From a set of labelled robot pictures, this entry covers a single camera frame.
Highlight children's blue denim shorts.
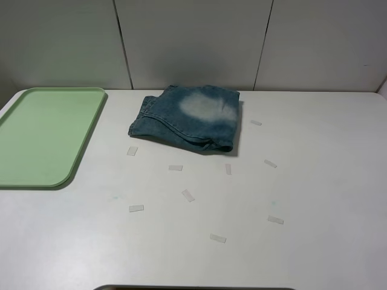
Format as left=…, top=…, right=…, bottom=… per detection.
left=128, top=85, right=240, bottom=152

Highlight light green plastic tray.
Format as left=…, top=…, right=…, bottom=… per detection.
left=1, top=88, right=107, bottom=189

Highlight clear tape piece centre upright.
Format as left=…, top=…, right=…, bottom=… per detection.
left=225, top=164, right=232, bottom=175

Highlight clear tape piece centre slanted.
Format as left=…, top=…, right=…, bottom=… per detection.
left=181, top=190, right=195, bottom=202

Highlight clear tape piece left upper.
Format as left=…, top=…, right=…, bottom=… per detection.
left=127, top=146, right=138, bottom=156

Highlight clear tape piece right middle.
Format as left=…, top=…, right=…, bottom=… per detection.
left=264, top=159, right=277, bottom=168

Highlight clear tape piece lower left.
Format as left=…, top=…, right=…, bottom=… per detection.
left=129, top=205, right=145, bottom=213

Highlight clear tape piece bottom centre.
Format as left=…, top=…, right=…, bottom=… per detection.
left=210, top=233, right=227, bottom=243

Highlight clear tape piece lower right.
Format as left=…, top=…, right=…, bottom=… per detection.
left=267, top=215, right=284, bottom=225

